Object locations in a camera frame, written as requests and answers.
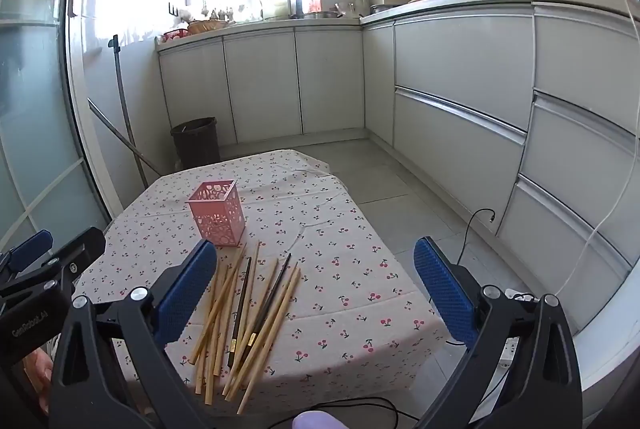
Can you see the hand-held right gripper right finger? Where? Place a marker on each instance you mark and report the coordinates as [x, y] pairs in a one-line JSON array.
[[442, 284]]

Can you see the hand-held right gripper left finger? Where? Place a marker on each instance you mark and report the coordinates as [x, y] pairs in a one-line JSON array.
[[185, 289]]

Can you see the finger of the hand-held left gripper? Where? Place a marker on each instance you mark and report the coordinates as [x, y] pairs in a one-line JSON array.
[[82, 249], [30, 249]]

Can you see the pile of bamboo chopsticks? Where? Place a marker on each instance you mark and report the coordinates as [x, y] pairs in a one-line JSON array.
[[220, 304]]

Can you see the black chopstick with gold band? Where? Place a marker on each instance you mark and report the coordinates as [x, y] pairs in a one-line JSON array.
[[240, 309], [267, 306]]

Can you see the pink perforated utensil holder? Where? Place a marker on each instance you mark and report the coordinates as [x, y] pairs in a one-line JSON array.
[[220, 224]]

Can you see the person's left hand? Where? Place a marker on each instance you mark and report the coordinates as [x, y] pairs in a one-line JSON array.
[[39, 374]]

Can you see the white power strip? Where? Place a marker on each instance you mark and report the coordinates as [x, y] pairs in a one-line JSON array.
[[511, 351]]

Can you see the cherry print tablecloth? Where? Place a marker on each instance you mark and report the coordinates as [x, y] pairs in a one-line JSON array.
[[340, 259]]

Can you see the grey metal pole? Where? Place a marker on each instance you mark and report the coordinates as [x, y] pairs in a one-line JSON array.
[[120, 134]]

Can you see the frosted glass sliding door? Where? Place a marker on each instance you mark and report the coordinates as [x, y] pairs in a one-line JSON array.
[[30, 109]]

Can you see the black trash bin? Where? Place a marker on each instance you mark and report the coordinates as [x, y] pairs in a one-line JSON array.
[[195, 144]]

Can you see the lilac rounded object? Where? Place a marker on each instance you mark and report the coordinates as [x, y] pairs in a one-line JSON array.
[[320, 421]]

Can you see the white kitchen cabinets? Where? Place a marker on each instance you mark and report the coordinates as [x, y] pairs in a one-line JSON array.
[[450, 59]]

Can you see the red basket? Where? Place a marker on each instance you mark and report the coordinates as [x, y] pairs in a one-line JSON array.
[[176, 34]]

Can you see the white kettle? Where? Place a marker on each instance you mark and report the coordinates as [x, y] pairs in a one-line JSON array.
[[362, 4]]

